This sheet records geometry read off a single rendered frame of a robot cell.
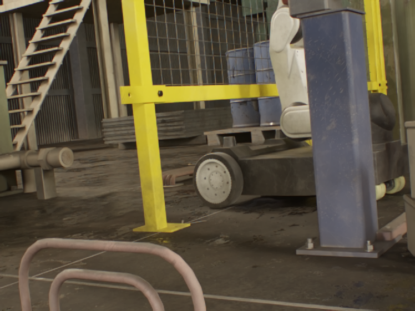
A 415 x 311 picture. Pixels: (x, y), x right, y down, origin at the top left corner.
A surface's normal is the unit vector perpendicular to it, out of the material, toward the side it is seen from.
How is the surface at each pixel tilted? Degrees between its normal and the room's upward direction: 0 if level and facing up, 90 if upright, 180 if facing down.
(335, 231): 90
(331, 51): 90
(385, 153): 90
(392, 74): 90
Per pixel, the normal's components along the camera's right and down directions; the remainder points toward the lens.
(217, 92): 0.83, -0.04
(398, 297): -0.10, -0.99
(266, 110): -0.82, 0.13
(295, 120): -0.63, 0.12
